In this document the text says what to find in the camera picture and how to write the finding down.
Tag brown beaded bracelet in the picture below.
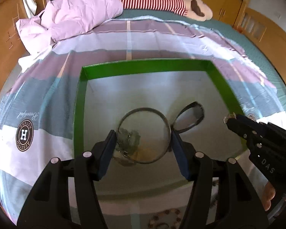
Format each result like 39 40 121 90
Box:
148 209 183 229

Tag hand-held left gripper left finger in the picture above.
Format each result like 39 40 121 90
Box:
17 130 117 229

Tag clear glass mug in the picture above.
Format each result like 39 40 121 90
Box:
117 108 172 165

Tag wooden side cabinet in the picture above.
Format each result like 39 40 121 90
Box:
0 0 50 81

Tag green cardboard box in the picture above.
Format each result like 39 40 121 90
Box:
73 59 249 203

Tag red striped plush toy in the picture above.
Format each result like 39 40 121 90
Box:
107 0 214 21

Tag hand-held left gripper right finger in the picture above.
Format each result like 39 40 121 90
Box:
171 127 270 229

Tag purple checked bed sheet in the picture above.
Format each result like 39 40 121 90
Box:
0 15 286 229

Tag dark thin bangle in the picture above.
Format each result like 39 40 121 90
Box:
173 101 205 134

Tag teal bed cover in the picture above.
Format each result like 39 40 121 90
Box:
114 8 286 124

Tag clear glass bracelet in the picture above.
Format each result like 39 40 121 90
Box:
113 127 141 166

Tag pink duvet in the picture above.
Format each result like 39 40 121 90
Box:
15 0 124 53

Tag person's right hand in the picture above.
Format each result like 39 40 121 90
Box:
263 182 277 210

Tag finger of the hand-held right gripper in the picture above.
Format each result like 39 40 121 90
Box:
226 119 256 142
236 114 265 132

